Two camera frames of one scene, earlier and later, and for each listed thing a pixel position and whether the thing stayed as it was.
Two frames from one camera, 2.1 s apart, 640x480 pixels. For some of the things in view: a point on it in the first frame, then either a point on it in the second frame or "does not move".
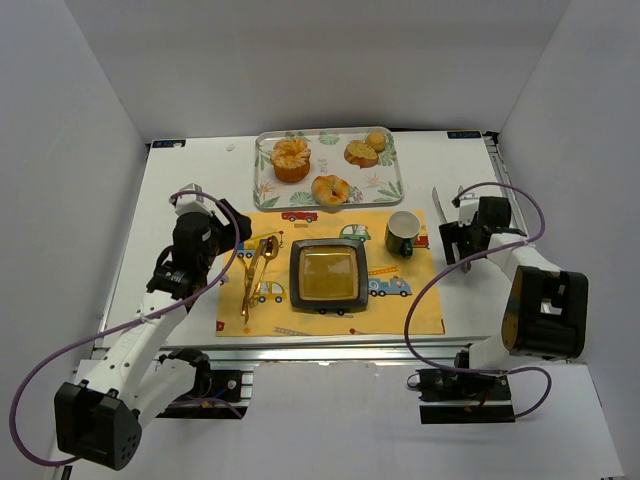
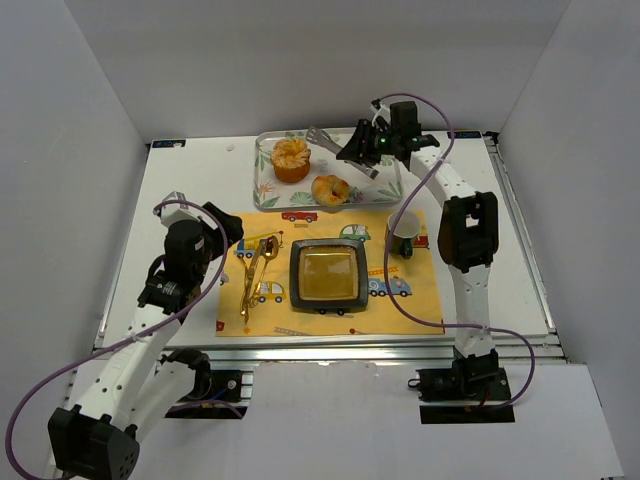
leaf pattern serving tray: [379, 183] does not move
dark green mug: [400, 233] does not move
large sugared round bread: [291, 160] does not move
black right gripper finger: [464, 236] to [359, 148]
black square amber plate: [328, 273] does not move
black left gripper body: [232, 226] does not move
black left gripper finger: [243, 222] to [233, 225]
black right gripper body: [454, 240] to [364, 143]
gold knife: [255, 263] does not move
